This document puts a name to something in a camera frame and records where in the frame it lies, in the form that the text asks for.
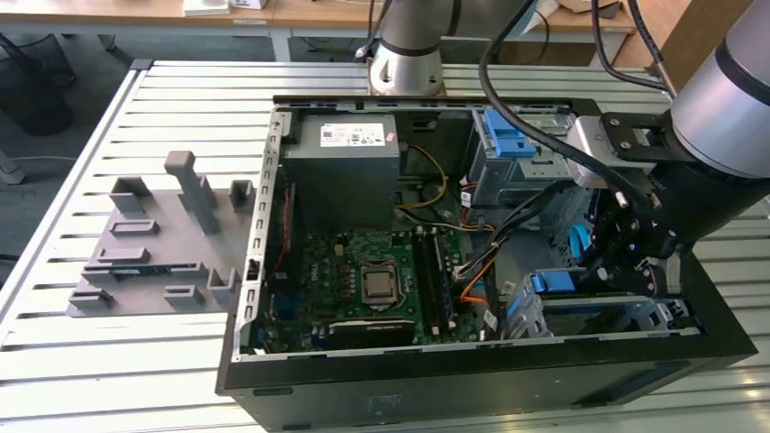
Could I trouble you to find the silver disk bay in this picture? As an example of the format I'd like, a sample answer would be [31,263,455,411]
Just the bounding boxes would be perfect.
[503,264,693,340]

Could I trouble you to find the CPU socket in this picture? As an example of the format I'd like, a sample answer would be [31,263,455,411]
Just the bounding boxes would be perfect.
[358,259,409,313]

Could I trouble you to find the silver drive cage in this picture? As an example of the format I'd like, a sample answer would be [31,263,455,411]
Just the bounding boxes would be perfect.
[467,107,606,209]

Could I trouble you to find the blue wire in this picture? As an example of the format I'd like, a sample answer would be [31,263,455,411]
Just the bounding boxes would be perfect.
[569,222,596,265]

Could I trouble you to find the orange wire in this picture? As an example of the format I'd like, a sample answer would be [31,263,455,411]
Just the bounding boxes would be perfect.
[459,273,490,304]

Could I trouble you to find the braided black arm cable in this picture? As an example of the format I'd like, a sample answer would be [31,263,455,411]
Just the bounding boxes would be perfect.
[629,0,681,94]

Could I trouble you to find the black graphics card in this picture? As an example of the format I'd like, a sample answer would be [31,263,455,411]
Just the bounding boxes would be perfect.
[323,317,418,352]

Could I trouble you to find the black cable bundle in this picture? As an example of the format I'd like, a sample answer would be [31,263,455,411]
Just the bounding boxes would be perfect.
[462,174,606,283]

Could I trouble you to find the brown cardboard piece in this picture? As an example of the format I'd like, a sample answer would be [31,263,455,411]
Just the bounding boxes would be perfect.
[557,0,622,20]

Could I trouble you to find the large white box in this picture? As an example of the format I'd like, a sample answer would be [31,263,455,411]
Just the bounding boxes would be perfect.
[182,0,233,18]

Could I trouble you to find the red black twisted wire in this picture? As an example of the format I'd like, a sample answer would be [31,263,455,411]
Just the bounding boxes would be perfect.
[281,183,297,277]

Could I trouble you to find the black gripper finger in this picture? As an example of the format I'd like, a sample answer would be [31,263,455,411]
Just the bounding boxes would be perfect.
[581,198,640,281]
[601,216,673,290]

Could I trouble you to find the black mesh bin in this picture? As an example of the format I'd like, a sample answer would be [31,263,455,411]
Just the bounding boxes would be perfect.
[0,32,79,137]

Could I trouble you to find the grey parts rack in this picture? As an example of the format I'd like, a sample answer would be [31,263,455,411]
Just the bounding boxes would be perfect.
[64,150,262,320]

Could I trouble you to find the blue drive latch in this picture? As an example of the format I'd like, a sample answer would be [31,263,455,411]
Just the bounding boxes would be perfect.
[483,109,538,160]

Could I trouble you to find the black camera bracket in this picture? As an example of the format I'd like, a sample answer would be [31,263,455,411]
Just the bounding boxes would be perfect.
[600,110,706,164]

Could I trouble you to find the black RAM slot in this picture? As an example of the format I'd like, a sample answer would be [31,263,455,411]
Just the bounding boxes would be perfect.
[431,229,459,333]
[414,227,446,336]

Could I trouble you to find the wooden cabinet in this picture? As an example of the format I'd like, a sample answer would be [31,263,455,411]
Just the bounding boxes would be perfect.
[613,0,745,105]

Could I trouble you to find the black open PC case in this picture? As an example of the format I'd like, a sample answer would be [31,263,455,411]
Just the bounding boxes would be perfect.
[214,93,761,433]

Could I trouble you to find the silver CPU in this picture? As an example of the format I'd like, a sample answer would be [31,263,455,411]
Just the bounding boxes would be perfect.
[366,272,398,299]

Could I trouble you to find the grey power supply unit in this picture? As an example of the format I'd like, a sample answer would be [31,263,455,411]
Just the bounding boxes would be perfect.
[281,112,403,232]

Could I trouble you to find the wooden desk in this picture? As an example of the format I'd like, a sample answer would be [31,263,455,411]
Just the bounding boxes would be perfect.
[0,0,641,62]

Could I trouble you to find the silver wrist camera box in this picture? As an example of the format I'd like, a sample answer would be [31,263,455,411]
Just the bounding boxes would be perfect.
[565,115,658,189]

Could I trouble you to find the grey floor stand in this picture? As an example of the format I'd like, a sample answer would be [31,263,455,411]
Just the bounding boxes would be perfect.
[0,147,28,186]

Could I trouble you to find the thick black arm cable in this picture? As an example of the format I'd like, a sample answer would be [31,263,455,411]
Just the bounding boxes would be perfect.
[478,0,664,211]

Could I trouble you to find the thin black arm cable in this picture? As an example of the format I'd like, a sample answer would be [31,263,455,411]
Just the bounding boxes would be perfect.
[589,0,678,94]

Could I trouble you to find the green motherboard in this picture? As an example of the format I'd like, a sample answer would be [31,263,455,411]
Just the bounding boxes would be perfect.
[263,227,489,355]

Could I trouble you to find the yellow wire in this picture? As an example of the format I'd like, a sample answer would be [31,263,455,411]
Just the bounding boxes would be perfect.
[395,143,450,211]

